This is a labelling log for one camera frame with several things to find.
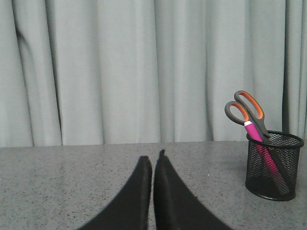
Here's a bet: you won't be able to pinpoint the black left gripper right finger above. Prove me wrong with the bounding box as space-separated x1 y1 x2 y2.
153 149 231 230

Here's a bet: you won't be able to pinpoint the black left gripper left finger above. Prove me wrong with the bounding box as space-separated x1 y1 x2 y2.
80 156 152 230

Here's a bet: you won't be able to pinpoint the pink marker pen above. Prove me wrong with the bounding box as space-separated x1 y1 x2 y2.
244 121 283 189

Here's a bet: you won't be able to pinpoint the grey orange scissors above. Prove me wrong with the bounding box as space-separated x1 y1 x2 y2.
224 90 291 195

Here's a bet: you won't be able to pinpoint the black mesh pen holder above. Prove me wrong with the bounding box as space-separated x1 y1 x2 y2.
245 130 304 201

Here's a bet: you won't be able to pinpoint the grey curtain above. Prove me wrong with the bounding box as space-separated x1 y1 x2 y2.
0 0 307 147

